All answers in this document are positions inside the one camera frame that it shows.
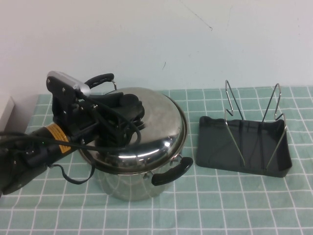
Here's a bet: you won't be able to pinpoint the stainless steel pot lid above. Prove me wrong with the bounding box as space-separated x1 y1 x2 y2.
79 85 189 176

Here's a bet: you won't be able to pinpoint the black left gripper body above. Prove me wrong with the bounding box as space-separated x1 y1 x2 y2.
51 95 129 146

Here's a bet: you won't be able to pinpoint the dark plastic drip tray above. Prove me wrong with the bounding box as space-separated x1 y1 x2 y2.
195 115 293 178

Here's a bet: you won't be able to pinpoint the black cable hanging under arm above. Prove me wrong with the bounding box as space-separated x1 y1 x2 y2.
48 163 96 185

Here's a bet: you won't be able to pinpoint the silver wrist camera black mount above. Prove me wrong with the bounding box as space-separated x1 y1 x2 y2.
45 70 93 99

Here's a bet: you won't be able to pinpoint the green checkered tablecloth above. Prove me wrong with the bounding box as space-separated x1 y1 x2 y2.
0 88 313 235

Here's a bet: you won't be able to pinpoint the white cabinet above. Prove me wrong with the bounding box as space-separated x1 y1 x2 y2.
0 96 17 134

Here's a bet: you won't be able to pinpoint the stainless steel pot black handles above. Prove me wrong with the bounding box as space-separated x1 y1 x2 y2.
83 73 194 202

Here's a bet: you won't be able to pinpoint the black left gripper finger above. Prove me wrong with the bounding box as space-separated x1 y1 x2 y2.
114 107 147 125
96 92 127 110

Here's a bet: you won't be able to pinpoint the black cable looped over gripper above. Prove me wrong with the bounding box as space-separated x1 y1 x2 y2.
0 96 143 151

